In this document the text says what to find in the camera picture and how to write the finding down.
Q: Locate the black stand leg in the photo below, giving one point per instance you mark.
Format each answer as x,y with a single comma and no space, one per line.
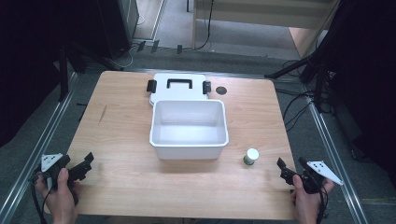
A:
289,67

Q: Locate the black stand post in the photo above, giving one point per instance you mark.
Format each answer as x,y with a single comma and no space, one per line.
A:
63,77

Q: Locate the light wooden cabinet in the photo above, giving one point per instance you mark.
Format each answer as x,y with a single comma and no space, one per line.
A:
249,18

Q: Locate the person's left hand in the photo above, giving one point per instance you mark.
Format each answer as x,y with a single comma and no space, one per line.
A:
60,199

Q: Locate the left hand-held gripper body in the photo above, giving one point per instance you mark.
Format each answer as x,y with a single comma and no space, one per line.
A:
51,165

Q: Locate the dark round table grommet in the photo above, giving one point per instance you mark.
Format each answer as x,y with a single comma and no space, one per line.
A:
221,90

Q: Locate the dark metal cabinet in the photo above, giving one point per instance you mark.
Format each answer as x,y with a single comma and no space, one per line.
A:
121,21

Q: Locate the aluminium floor rail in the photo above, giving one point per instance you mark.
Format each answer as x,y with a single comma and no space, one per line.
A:
336,161
34,152

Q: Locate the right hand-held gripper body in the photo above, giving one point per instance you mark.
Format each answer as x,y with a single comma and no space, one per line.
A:
314,175

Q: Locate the white plastic storage box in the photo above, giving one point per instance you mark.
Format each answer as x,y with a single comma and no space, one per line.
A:
188,146

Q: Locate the small black floor bracket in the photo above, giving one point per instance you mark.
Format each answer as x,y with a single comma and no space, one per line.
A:
155,46
179,49
141,46

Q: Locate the person's right hand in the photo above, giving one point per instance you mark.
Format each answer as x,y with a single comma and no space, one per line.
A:
306,205

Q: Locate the dark curtain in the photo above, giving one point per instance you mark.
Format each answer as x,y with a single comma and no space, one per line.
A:
28,62
367,77

